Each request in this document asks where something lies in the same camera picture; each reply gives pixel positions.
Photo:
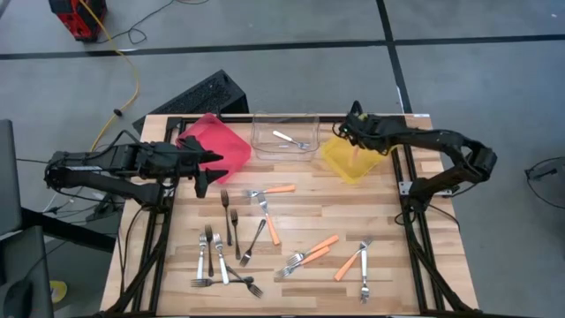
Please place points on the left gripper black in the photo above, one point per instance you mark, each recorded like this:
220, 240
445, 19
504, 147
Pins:
167, 161

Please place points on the black arched clamp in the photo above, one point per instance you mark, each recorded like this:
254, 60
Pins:
356, 108

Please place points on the pink plastic bin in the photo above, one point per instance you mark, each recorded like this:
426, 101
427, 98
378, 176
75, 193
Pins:
229, 150

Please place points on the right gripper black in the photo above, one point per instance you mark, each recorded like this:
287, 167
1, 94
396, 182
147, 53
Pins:
366, 132

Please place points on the yellow plastic bin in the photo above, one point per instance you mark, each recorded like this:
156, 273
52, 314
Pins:
340, 163

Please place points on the black floor beam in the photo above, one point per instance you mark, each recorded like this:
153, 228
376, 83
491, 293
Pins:
66, 229

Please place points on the yellow disc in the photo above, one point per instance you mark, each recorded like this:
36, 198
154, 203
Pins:
58, 291

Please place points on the black aluminium table frame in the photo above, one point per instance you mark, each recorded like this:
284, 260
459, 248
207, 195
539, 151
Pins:
415, 247

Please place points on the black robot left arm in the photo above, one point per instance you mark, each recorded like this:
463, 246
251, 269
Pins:
88, 159

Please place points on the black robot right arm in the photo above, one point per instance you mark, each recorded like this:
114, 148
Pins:
441, 139

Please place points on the black floor stand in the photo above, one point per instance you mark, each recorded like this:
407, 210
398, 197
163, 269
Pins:
106, 207

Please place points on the dark grey side table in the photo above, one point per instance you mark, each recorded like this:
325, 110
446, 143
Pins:
26, 265

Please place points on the clear plastic bin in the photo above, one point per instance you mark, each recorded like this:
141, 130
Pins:
304, 128

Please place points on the silver metal bracket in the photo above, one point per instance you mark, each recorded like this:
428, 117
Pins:
170, 192
405, 188

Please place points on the grey panel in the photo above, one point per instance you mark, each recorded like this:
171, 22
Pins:
9, 176

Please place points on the red and black case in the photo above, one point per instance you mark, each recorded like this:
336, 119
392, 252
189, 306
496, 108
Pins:
75, 20

